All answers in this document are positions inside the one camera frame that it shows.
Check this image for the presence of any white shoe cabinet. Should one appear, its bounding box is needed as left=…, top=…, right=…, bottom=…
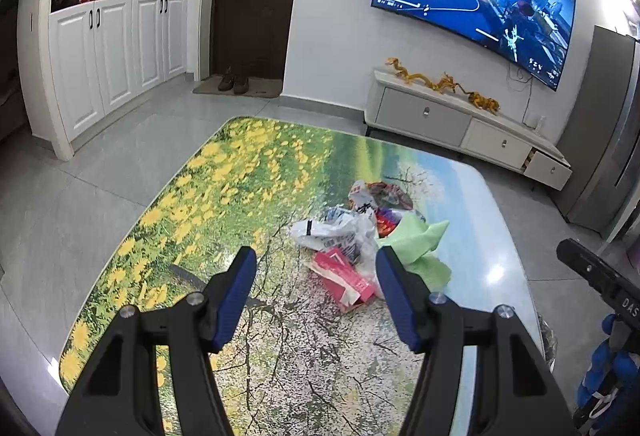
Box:
left=16, top=0, right=189, bottom=161

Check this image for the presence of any brown door mat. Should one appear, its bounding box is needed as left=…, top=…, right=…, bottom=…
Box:
left=193, top=74, right=283, bottom=98

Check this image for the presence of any clear white plastic bag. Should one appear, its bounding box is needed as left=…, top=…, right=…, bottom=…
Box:
left=290, top=207, right=383, bottom=299

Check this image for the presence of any red white paper package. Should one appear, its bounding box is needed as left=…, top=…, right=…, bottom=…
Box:
left=310, top=248, right=375, bottom=312

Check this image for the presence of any pair of dark shoes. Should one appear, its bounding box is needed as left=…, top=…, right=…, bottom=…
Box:
left=217, top=69, right=250, bottom=95

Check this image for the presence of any colourful crumpled snack wrapper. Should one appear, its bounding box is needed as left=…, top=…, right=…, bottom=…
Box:
left=348, top=181, right=413, bottom=238

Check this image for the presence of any white trash bin black liner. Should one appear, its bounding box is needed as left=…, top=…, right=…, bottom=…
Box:
left=537, top=315, right=558, bottom=372

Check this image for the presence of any golden dragon ornament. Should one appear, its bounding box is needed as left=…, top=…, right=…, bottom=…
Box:
left=385, top=57, right=500, bottom=115

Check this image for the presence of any white tv cabinet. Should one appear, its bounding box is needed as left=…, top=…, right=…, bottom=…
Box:
left=364, top=70, right=573, bottom=190

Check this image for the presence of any grey refrigerator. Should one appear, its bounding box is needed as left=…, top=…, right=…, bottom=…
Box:
left=552, top=27, right=639, bottom=234

